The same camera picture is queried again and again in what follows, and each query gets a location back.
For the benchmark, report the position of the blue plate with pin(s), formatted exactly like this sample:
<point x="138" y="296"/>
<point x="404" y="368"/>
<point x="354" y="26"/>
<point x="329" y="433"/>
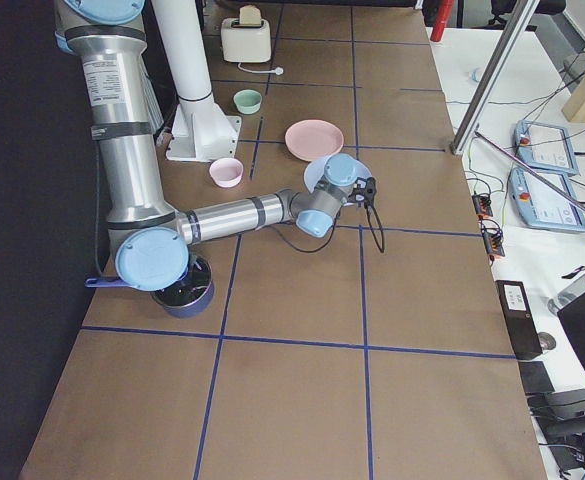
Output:
<point x="315" y="170"/>

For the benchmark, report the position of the pink plate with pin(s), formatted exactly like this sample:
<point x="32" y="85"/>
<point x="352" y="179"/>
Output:
<point x="311" y="139"/>

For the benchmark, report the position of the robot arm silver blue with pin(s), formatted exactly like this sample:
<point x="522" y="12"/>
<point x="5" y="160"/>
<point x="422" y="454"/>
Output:
<point x="149" y="238"/>

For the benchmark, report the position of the pink bowl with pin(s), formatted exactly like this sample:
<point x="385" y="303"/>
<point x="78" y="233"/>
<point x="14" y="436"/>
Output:
<point x="226" y="172"/>

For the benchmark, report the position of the dark blue saucepan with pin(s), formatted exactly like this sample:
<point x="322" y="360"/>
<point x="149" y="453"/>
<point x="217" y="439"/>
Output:
<point x="191" y="294"/>

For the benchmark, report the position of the green bowl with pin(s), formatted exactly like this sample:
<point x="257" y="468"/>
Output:
<point x="247" y="101"/>

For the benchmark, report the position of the orange connector board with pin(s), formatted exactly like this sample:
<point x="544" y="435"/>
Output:
<point x="482" y="204"/>

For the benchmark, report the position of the black box with label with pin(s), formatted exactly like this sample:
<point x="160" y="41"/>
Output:
<point x="518" y="318"/>

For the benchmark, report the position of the teach pendant tablet near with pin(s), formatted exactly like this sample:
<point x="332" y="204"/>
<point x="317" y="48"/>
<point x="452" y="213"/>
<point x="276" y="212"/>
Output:
<point x="540" y="207"/>

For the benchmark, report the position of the teach pendant tablet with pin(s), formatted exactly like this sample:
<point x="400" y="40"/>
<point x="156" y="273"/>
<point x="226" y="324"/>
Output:
<point x="545" y="146"/>
<point x="540" y="207"/>

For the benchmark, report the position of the teach pendant tablet far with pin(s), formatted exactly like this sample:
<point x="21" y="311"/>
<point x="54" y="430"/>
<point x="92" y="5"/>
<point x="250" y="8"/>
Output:
<point x="545" y="146"/>

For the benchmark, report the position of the red cylinder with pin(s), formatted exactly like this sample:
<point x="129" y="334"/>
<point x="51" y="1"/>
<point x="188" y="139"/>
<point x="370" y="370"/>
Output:
<point x="443" y="13"/>

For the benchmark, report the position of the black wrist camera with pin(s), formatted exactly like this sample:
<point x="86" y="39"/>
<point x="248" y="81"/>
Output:
<point x="364" y="191"/>

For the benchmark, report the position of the white power plug with cable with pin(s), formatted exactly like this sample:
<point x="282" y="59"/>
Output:
<point x="277" y="71"/>

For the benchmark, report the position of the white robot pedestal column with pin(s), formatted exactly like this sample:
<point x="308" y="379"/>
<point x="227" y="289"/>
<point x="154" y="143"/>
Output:
<point x="180" y="32"/>

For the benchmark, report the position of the aluminium frame post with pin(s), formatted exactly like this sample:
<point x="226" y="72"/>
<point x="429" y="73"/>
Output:
<point x="521" y="15"/>

